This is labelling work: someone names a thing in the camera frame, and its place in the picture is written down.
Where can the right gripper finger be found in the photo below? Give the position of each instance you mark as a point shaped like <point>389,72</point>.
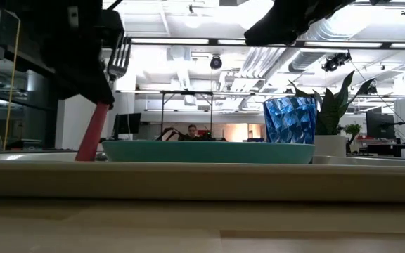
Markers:
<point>273,33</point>

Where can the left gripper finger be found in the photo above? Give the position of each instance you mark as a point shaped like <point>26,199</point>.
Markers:
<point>60,77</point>
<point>90,81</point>

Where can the blue faceted cup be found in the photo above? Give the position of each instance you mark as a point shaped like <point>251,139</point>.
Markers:
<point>289,121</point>

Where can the teal plate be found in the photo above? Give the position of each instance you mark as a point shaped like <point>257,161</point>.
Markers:
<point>207,152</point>

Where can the background black robot arm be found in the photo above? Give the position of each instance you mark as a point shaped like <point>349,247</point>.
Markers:
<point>169,132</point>
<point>211,137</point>

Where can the beige plastic tray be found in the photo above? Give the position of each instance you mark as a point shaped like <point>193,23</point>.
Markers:
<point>202,182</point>

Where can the overhead LED light bar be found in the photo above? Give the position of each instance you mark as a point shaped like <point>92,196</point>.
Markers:
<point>329,44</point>

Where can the dark glass-front cabinet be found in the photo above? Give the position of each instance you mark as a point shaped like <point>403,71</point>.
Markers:
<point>30,116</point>

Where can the black ceiling light cluster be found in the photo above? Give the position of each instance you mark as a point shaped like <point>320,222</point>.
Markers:
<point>337,62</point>

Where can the black computer monitor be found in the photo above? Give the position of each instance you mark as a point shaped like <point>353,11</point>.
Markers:
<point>380,126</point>
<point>128,123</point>

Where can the black ceiling spotlight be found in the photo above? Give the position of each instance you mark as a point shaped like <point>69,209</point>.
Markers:
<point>216,62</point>
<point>372,86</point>

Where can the snake plant in white pot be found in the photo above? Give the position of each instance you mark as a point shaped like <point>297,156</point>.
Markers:
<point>332,112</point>

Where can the person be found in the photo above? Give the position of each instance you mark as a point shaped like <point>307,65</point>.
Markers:
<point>192,133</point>

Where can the small green potted plant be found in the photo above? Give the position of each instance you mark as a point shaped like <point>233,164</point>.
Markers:
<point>352,130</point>

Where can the black metal table frame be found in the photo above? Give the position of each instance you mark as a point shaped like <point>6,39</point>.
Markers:
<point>187,92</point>

